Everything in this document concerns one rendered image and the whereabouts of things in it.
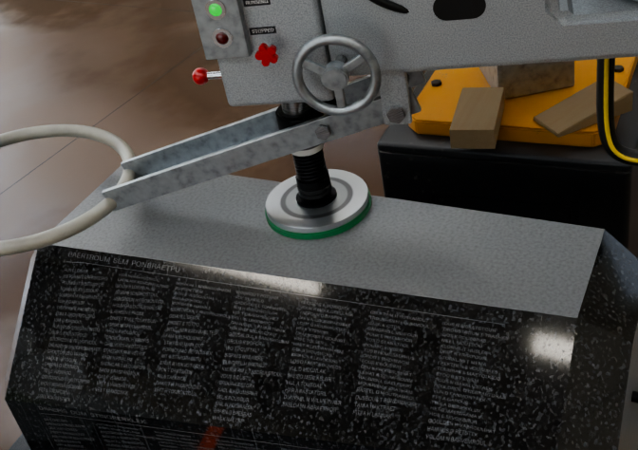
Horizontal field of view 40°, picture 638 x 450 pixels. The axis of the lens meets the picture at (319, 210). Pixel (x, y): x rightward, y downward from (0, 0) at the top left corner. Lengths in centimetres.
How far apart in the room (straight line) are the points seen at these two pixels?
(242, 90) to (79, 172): 243
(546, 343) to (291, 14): 69
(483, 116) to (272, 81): 65
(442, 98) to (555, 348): 92
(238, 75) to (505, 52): 46
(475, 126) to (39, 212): 221
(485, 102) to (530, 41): 63
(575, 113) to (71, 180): 241
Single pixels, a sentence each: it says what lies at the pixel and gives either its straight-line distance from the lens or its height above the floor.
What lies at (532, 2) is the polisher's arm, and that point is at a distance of 147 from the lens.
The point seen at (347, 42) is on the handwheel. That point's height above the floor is 126.
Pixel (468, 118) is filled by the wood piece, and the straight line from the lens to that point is 205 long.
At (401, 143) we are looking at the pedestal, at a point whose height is 74.
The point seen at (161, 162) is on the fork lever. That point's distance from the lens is 192.
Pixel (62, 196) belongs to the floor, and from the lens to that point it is 382.
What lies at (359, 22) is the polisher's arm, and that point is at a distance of 150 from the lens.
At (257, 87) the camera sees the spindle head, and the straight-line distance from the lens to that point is 158.
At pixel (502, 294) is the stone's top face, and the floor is 82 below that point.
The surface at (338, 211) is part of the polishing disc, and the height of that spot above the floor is 85.
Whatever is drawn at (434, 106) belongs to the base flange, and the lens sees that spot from 222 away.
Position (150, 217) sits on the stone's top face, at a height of 82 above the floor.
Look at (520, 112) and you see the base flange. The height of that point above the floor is 78.
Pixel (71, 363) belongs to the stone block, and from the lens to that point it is 190.
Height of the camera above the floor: 184
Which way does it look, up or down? 34 degrees down
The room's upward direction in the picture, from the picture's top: 11 degrees counter-clockwise
